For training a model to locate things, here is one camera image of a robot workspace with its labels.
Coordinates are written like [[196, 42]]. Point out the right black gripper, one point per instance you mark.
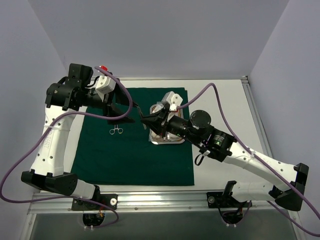
[[163, 120]]

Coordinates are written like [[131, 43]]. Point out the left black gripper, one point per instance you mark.
[[111, 100]]

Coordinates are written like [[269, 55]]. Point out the silver instrument tray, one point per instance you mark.
[[169, 138]]

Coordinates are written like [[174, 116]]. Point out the green surgical cloth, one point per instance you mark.
[[130, 158]]

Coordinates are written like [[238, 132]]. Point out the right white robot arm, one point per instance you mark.
[[283, 183]]

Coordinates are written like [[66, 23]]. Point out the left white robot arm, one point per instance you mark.
[[62, 103]]

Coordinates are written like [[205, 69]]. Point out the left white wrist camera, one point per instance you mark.
[[105, 85]]

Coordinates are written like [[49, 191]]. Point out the aluminium front rail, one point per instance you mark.
[[130, 202]]

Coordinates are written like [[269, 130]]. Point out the aluminium rail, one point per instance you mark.
[[130, 202], [266, 150]]

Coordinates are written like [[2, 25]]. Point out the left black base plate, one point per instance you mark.
[[93, 201]]

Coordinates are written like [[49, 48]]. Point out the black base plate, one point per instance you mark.
[[228, 200], [93, 201]]

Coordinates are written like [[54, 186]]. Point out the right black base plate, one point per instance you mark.
[[228, 200]]

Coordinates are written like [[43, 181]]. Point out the aluminium right side rail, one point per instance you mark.
[[266, 150]]

